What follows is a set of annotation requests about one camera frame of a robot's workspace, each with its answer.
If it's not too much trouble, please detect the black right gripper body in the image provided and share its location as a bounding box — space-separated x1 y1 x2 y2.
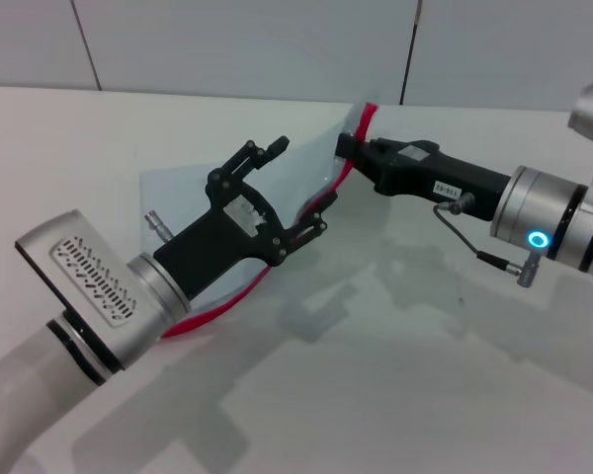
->
369 138 519 223

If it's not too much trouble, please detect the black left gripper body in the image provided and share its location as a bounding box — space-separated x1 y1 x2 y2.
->
152 178 284 302

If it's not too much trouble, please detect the clear document bag red zip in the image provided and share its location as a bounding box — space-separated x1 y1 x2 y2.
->
137 100 381 342

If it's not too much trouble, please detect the silver connector plug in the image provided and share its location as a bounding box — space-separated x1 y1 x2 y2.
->
143 210 173 244

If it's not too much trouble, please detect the thin grey gripper cable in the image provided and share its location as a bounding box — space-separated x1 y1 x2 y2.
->
433 192 543 288

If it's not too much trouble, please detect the thin black wall cable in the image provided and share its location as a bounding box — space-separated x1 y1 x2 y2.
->
399 0 424 106

